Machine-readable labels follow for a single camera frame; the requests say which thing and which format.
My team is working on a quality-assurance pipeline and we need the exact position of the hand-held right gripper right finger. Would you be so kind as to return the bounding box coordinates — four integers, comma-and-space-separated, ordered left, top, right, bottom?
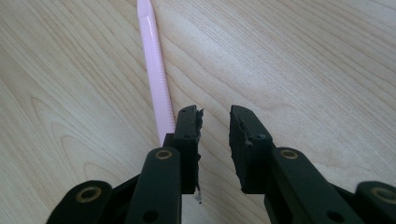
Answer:
228, 105, 278, 195

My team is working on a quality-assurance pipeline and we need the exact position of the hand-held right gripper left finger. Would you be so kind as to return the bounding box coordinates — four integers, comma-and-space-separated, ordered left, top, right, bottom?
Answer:
162, 105, 205, 204

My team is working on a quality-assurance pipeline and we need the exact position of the pink plastic handle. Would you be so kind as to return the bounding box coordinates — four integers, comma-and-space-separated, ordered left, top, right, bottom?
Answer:
136, 0, 177, 147

